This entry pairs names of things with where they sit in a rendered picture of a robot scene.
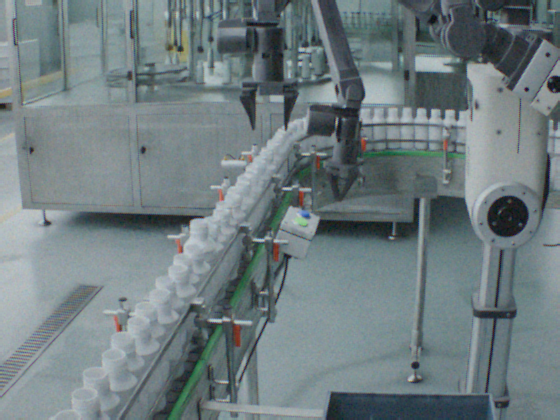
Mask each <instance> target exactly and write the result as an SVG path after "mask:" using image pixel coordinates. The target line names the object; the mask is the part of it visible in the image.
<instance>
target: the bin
mask: <svg viewBox="0 0 560 420"><path fill-rule="evenodd" d="M200 399H201V400H200V402H199V403H198V406H199V420H203V417H204V415H205V414H206V413H205V410H209V411H220V412H233V413H246V414H259V415H272V416H285V417H298V418H310V417H311V418H322V420H497V419H498V418H497V414H496V408H495V404H494V397H493V393H492V394H489V393H477V394H476V393H450V392H448V393H437V392H431V393H423V392H412V393H409V392H396V391H394V392H382V391H369V392H367V391H354V390H328V392H327V398H326V402H325V407H324V410H314V409H301V408H287V407H273V406H256V405H246V404H235V403H221V402H208V401H204V397H201V398H200Z"/></svg>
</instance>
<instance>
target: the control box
mask: <svg viewBox="0 0 560 420"><path fill-rule="evenodd" d="M299 210H300V209H297V208H295V207H292V206H290V207H289V211H288V213H287V215H286V217H285V219H284V221H283V222H282V225H281V228H280V230H279V233H278V235H277V238H276V240H289V245H280V248H279V251H281V252H283V253H284V256H283V261H282V262H281V264H280V265H279V266H278V268H277V269H276V270H275V272H274V280H275V279H277V277H278V276H279V275H280V273H281V272H282V270H283V269H284V268H285V272H284V276H283V280H282V283H281V286H280V289H279V292H278V294H277V298H276V300H275V305H276V303H277V301H278V299H279V297H280V294H281V292H282V289H283V286H284V283H285V280H286V276H287V271H288V266H289V258H291V257H292V255H293V256H295V257H298V258H301V259H305V256H306V254H307V252H308V250H309V247H310V244H311V242H312V239H313V237H314V234H315V231H316V228H317V225H318V222H319V221H320V217H318V216H316V215H313V214H310V213H309V214H310V217H309V218H306V217H303V216H301V215H299V214H298V211H299ZM295 218H302V219H304V220H305V221H307V224H306V225H303V224H300V223H298V222H296V221H294V220H295ZM266 291H267V282H266V283H265V284H264V286H263V287H262V288H261V284H260V285H259V289H258V292H265V293H266ZM262 297H263V295H257V303H258V308H260V307H261V305H262ZM267 322H268V318H267V317H266V320H265V324H264V325H263V327H262V330H261V332H260V334H259V336H258V337H257V339H256V341H255V344H254V346H253V347H252V349H251V354H250V355H249V358H248V360H247V362H246V364H245V366H244V368H243V370H242V372H241V377H240V378H239V380H238V381H239V382H240V384H241V381H242V378H243V375H244V373H245V371H246V369H247V367H248V364H249V363H250V361H251V358H252V355H253V352H254V350H255V348H256V346H257V344H258V342H259V340H260V337H261V336H262V334H263V332H264V330H265V328H266V327H265V326H266V324H267Z"/></svg>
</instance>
